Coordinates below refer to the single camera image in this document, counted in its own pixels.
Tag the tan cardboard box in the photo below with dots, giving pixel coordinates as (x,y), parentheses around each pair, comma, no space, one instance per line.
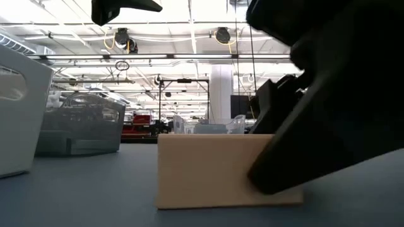
(205,170)

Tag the clear plastic bin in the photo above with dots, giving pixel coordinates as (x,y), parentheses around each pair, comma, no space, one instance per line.
(211,128)

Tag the white building pillar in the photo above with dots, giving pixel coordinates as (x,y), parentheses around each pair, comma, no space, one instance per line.
(221,94)

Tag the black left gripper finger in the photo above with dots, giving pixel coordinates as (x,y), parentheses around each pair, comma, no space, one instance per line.
(107,9)

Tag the long ceiling light bar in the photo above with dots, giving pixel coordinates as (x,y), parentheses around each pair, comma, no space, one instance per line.
(170,56)

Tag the black monitor screen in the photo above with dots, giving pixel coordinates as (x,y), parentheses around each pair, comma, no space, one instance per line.
(241,107)

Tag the red tool cabinet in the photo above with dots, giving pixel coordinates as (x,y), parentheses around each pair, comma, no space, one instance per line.
(141,120)

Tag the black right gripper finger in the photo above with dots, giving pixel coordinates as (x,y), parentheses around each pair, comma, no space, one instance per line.
(274,104)
(331,132)

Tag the black metal frame rig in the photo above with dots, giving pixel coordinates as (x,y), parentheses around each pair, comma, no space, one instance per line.
(160,104)

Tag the silver ceiling duct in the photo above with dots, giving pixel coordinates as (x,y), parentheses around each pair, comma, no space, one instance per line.
(15,44)

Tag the grey translucent plastic bin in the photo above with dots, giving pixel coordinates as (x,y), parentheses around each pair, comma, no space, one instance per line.
(82,119)

